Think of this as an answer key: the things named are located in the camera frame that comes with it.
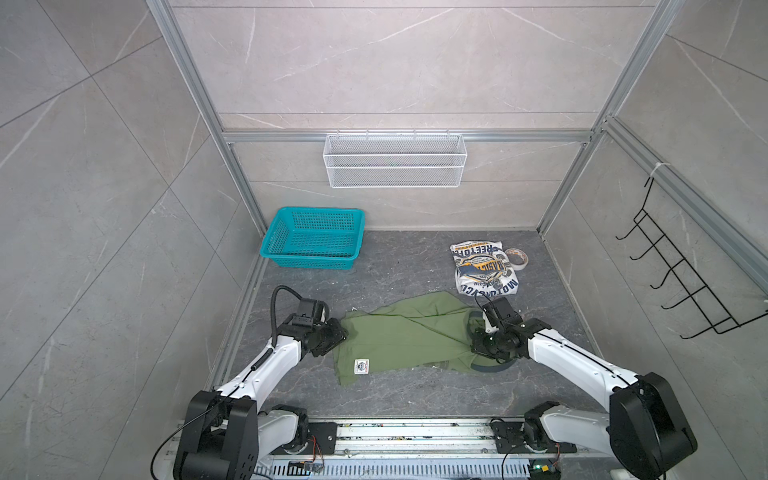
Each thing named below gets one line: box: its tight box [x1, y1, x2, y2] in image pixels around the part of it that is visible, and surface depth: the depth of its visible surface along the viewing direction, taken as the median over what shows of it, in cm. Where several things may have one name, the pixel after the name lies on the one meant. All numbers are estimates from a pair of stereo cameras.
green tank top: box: [333, 291, 517, 386], surface depth 88 cm
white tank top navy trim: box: [450, 240, 520, 297], surface depth 106 cm
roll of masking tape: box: [505, 247, 529, 271], surface depth 113 cm
